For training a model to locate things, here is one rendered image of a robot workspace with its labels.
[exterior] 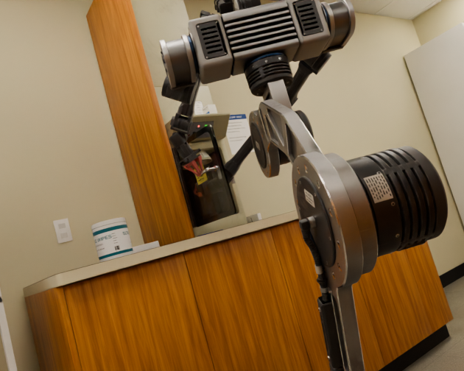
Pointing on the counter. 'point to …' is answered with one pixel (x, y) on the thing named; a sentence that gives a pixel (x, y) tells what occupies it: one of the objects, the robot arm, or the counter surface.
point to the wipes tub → (112, 238)
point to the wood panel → (138, 123)
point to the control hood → (220, 120)
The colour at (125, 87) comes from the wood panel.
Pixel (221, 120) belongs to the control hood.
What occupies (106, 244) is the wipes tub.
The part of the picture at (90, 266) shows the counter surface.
